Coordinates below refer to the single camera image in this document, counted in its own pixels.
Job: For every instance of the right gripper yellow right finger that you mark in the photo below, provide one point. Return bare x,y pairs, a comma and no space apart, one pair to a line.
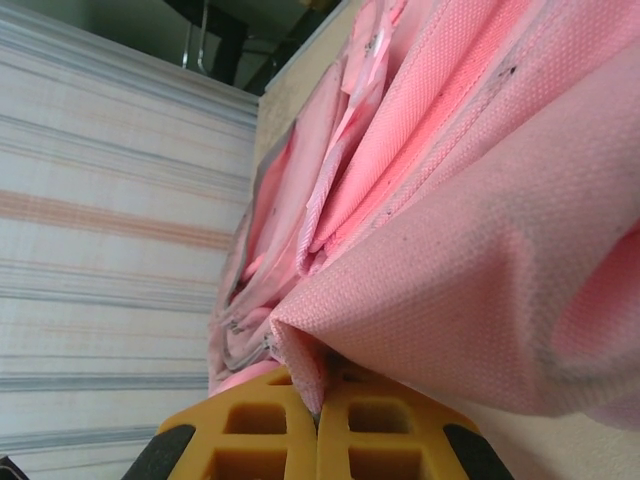
380,430

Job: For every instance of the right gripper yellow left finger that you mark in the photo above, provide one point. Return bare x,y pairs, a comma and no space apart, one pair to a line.
250,425

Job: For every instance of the pink school backpack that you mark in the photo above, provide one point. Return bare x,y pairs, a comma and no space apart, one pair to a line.
450,225

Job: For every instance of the striped white side panel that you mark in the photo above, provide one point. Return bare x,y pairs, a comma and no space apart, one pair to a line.
110,225

